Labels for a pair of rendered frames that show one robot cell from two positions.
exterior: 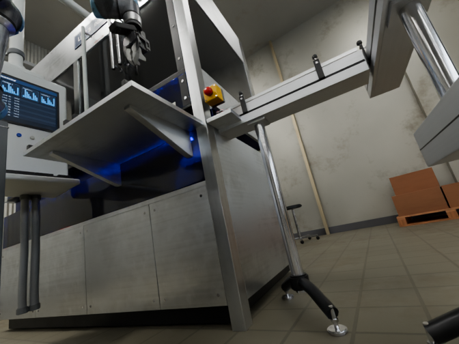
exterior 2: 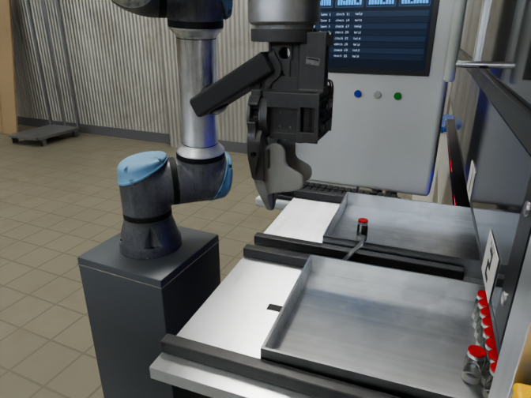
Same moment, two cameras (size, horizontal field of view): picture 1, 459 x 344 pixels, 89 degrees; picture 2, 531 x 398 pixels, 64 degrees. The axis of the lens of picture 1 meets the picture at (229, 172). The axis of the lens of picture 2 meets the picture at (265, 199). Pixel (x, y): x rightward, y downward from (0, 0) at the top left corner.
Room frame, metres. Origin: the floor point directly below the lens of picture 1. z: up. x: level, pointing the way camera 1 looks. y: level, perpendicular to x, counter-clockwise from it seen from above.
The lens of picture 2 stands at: (0.75, -0.20, 1.30)
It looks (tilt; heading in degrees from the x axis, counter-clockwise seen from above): 22 degrees down; 85
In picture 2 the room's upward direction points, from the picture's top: straight up
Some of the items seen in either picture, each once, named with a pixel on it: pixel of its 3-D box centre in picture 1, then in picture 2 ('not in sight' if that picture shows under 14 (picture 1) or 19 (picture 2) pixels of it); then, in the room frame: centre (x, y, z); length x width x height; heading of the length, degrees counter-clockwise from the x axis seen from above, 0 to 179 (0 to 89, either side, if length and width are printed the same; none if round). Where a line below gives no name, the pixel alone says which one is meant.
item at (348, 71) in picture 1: (283, 95); not in sight; (0.99, -0.32, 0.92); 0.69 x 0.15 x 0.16; 64
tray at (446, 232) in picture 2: not in sight; (414, 229); (1.13, 0.58, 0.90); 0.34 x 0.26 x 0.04; 154
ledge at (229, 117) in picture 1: (225, 121); not in sight; (1.02, -0.03, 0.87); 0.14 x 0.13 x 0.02; 154
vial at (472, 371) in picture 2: not in sight; (473, 364); (1.04, 0.19, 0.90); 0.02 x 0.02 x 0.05
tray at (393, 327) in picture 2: not in sight; (402, 326); (0.98, 0.28, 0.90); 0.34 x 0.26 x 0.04; 155
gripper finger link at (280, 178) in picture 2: (139, 56); (280, 180); (0.80, 0.27, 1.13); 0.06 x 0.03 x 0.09; 155
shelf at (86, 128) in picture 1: (123, 140); (369, 274); (1.00, 0.46, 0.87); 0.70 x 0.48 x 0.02; 64
